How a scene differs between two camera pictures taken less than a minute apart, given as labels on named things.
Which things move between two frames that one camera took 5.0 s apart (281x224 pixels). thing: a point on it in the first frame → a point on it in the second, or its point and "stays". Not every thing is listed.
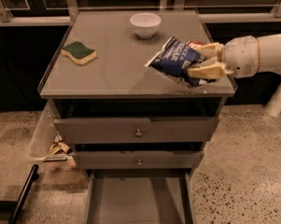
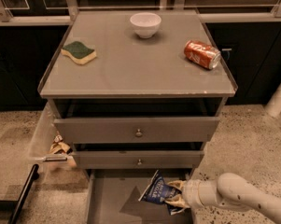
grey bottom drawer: [139, 196] stays
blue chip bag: [174, 60] → [158, 190]
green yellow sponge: [78, 52] stays
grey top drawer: [152, 130] stays
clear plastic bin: [47, 152] stays
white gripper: [240, 56] → [189, 192]
